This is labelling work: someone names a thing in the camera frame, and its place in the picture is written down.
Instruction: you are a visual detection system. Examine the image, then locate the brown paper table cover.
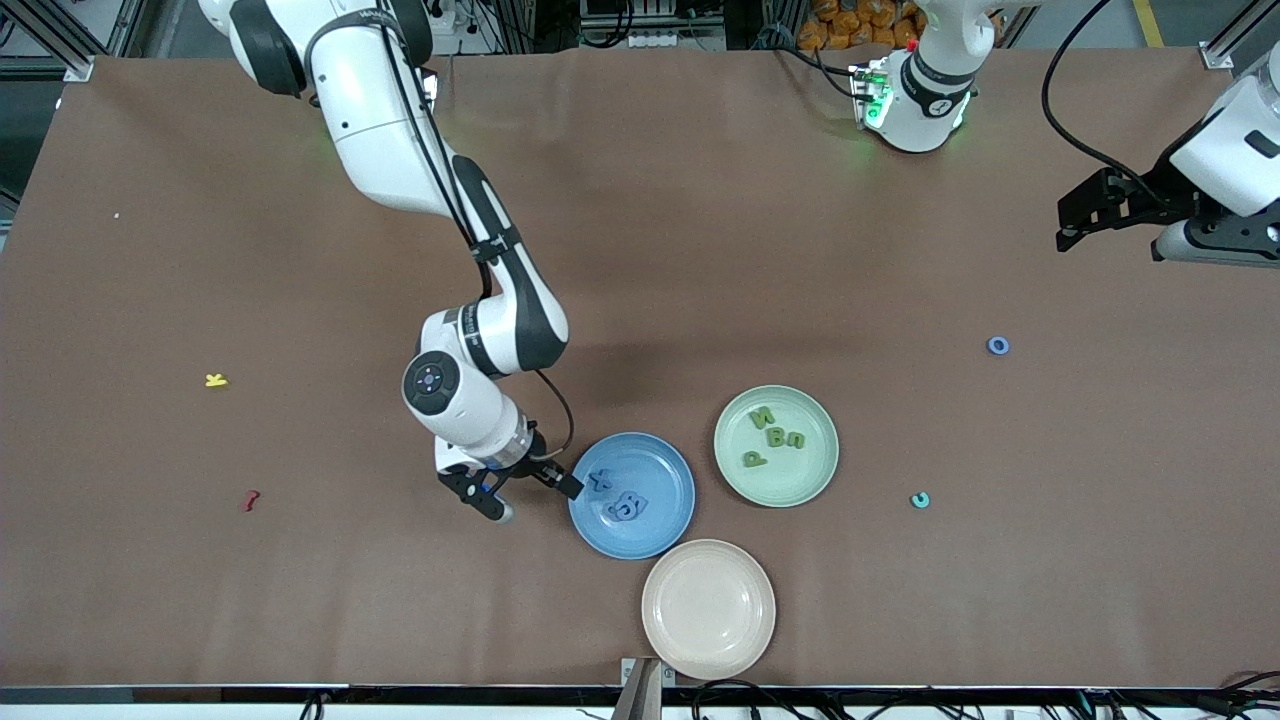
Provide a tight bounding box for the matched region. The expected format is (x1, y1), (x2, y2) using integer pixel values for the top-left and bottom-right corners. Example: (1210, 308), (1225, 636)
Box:
(0, 45), (1280, 691)

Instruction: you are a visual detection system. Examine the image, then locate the beige plate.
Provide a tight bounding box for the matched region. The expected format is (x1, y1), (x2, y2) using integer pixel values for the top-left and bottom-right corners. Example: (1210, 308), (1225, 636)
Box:
(641, 538), (777, 681)

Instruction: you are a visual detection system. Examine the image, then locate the blue plate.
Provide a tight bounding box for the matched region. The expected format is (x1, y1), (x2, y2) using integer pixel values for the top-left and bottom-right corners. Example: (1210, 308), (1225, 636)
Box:
(567, 431), (697, 561)

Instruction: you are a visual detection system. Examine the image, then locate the green plate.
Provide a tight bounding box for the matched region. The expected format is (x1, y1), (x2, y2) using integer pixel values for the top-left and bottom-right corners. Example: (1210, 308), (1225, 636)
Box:
(713, 384), (840, 509)

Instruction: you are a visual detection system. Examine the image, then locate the aluminium frame rail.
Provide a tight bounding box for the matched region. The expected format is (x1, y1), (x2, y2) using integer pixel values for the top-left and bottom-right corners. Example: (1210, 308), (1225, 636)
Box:
(1203, 0), (1266, 73)
(0, 0), (101, 83)

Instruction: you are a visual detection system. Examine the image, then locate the orange bag pile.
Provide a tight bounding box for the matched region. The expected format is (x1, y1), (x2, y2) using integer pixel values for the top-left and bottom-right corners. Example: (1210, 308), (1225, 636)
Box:
(798, 0), (926, 51)

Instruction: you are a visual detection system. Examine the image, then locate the grey metal bracket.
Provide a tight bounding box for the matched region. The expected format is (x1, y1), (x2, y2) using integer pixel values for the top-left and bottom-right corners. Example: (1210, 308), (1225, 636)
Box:
(612, 657), (677, 720)

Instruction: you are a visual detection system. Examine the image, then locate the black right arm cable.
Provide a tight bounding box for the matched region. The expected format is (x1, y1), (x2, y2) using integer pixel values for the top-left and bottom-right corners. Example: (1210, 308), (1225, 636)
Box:
(380, 0), (576, 461)

